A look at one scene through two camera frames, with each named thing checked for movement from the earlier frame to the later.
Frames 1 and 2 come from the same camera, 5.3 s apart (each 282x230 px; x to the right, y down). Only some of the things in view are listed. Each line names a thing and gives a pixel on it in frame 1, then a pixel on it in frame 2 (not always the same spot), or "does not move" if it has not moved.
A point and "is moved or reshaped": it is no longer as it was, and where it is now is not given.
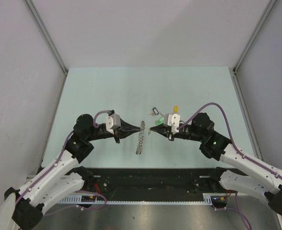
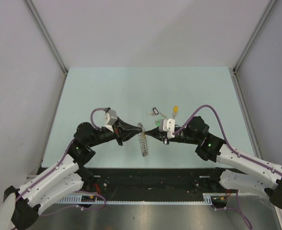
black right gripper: [163, 130] -> [160, 135]
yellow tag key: [176, 109] does not move
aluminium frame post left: [47, 35] does not move
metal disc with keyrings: [139, 146] is moved or reshaped
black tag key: [155, 112] does not move
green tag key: [161, 120] does not move
